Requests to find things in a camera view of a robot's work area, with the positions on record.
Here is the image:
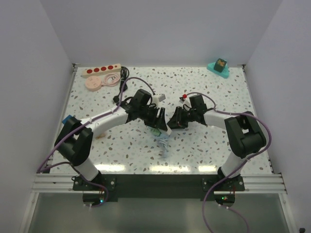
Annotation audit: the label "white charger block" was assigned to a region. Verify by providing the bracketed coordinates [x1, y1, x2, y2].
[163, 127, 172, 136]

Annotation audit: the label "light blue round power strip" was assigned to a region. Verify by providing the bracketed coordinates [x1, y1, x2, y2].
[153, 131, 169, 140]

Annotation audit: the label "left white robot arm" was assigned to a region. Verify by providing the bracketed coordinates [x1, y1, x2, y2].
[55, 89, 172, 190]

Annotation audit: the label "beige cube plug adapter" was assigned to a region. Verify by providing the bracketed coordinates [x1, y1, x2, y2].
[96, 133, 106, 139]

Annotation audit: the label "pink round power strip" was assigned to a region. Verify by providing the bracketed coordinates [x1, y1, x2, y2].
[85, 76, 102, 92]

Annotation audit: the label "light blue cable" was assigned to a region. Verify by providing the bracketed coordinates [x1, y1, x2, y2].
[155, 138, 170, 158]

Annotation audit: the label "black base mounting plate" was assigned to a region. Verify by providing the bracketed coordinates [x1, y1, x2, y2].
[72, 173, 245, 202]

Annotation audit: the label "beige power strip red sockets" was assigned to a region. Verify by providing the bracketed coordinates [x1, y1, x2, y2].
[82, 64, 121, 78]

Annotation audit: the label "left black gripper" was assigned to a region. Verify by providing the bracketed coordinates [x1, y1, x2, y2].
[138, 104, 167, 131]

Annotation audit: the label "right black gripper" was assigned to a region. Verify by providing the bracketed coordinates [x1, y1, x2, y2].
[167, 107, 196, 131]

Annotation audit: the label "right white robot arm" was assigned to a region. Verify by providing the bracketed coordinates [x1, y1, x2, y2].
[168, 94, 267, 191]

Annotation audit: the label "black power strip cable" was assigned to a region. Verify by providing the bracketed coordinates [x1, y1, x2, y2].
[112, 66, 131, 104]

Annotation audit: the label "teal power strip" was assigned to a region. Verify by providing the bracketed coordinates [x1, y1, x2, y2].
[206, 62, 230, 80]

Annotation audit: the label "blue cube socket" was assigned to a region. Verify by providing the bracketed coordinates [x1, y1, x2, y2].
[62, 115, 76, 125]

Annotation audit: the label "green small charger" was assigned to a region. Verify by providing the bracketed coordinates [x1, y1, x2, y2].
[150, 128, 161, 137]

